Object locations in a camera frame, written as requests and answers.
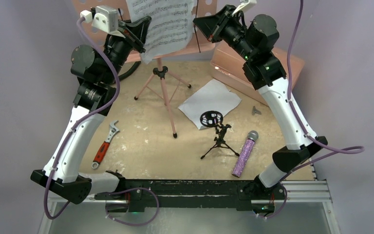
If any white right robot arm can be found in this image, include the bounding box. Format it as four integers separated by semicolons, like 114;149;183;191
193;11;328;198

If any sheet music paper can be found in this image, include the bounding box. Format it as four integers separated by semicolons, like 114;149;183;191
126;0;194;64
178;79;242;130

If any purple glitter microphone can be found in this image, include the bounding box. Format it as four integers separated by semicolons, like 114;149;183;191
232;130;259;178

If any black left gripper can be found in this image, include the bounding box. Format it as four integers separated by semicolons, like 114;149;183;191
102;16;151;84

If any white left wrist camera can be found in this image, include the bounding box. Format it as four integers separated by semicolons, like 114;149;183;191
80;5;124;38

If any small grey metal clip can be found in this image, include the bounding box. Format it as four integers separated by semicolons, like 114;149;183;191
252;106;262;115

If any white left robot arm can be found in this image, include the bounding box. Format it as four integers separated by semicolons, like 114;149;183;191
31;16;151;204

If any black corrugated hose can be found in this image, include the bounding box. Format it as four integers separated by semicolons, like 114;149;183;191
117;61;142;81

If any black mini microphone tripod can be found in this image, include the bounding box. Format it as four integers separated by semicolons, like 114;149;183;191
200;111;240;159

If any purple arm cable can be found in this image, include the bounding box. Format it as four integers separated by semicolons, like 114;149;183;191
255;0;365;220
43;16;160;227

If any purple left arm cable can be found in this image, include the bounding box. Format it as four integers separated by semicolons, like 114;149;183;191
43;16;160;227

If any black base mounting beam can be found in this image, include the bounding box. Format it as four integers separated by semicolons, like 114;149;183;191
94;179;285;213

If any aluminium frame rail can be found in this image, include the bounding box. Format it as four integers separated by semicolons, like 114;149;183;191
282;180;332;203

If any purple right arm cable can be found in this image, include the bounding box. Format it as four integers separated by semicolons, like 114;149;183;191
255;0;365;220

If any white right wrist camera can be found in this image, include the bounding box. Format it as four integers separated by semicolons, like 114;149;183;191
232;0;257;15

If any pink folding music stand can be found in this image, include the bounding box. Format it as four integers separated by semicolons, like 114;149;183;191
71;0;223;139

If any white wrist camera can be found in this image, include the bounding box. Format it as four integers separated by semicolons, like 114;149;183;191
232;0;257;15
80;5;124;38

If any orange handled cutter tool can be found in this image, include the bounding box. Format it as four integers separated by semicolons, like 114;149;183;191
91;120;119;170

